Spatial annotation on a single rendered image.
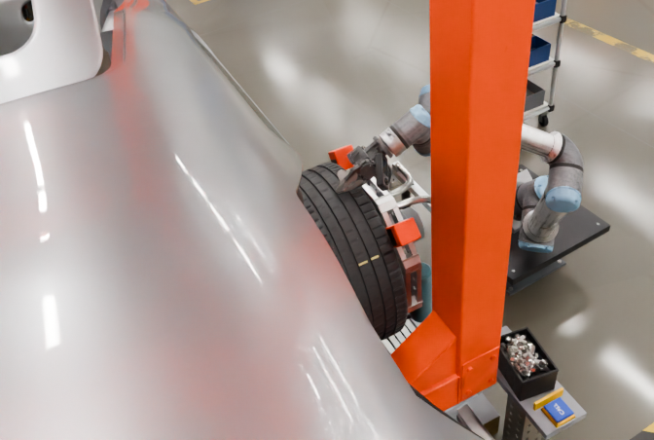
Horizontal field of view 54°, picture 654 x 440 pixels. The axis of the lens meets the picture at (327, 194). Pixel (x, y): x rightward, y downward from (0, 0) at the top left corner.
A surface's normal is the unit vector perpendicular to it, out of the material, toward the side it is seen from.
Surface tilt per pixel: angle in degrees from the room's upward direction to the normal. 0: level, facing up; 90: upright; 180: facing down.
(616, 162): 0
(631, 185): 0
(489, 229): 90
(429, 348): 36
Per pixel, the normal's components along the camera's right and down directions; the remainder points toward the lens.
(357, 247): 0.22, -0.18
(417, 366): -0.61, -0.40
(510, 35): 0.43, 0.54
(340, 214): 0.06, -0.50
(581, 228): -0.11, -0.76
